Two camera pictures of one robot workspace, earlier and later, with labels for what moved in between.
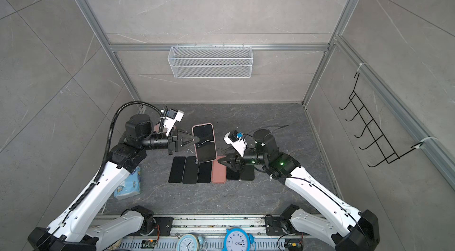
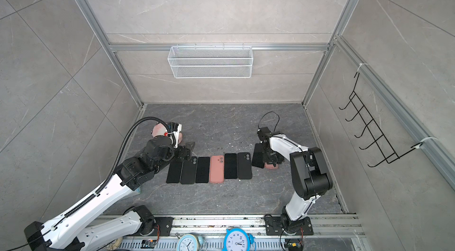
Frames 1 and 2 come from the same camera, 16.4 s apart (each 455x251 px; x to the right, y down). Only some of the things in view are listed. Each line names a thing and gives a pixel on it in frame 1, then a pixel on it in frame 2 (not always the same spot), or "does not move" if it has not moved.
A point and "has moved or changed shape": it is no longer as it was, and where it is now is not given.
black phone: (177, 170) does not move
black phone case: (191, 171) does not move
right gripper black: (234, 159) → (278, 161)
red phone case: (218, 171) does not move
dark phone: (205, 148) has moved or changed shape
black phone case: (247, 172) does not move
